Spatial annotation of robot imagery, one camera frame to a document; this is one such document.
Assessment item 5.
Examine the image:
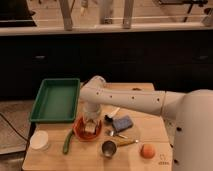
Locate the metal measuring cup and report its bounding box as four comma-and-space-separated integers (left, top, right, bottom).
101, 140, 138, 158

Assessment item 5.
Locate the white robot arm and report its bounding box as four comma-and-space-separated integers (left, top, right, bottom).
80, 76, 213, 171

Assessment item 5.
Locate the green chili pepper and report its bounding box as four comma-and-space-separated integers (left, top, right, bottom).
62, 129, 74, 155

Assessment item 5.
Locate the blue sponge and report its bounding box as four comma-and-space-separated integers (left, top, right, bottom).
112, 116, 133, 132

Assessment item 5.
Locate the red bowl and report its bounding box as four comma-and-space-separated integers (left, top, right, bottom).
73, 117, 102, 141

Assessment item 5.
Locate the orange fruit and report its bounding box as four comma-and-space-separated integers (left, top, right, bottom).
140, 144, 155, 159

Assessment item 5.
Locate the metal spoon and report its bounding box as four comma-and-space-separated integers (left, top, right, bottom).
106, 130, 127, 139

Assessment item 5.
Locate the white eraser block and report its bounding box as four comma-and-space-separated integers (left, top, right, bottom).
85, 123, 96, 133

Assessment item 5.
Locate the black white brush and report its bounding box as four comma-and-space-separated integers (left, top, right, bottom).
104, 107, 120, 122

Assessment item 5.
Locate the green plastic tray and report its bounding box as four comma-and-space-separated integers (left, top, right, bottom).
29, 78, 80, 123

